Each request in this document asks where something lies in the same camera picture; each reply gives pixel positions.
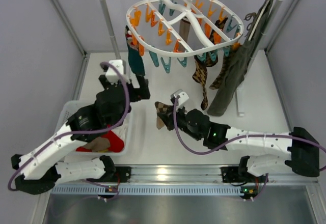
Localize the teal reindeer sock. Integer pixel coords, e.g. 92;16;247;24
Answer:
124;25;145;77

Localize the beige brown argyle sock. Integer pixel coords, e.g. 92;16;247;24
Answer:
154;101;175;131

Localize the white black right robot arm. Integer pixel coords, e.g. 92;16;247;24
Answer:
157;107;321;178

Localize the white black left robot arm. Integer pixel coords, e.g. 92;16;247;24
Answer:
8;75;150;195

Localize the white round clip hanger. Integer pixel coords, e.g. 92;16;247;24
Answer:
126;0;244;58

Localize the tan sock with maroon stripes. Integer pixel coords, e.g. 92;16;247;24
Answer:
83;137;111;152

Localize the red sock in basket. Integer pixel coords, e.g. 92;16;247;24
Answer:
76;130;126;153

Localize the white plastic laundry basket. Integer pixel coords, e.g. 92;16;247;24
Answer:
55;100;133;157

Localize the brown black argyle sock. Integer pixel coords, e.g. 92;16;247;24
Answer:
209;44;242;90

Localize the dark yellow argyle sock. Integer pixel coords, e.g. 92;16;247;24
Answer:
192;17;229;110

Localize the olive green hanging garment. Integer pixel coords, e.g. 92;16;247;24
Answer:
207;0;274;117

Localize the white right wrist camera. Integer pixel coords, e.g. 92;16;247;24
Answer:
170;89;189;109

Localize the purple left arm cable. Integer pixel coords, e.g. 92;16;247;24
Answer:
7;62;132;191

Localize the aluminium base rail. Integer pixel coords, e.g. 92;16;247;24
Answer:
42;164;319;184

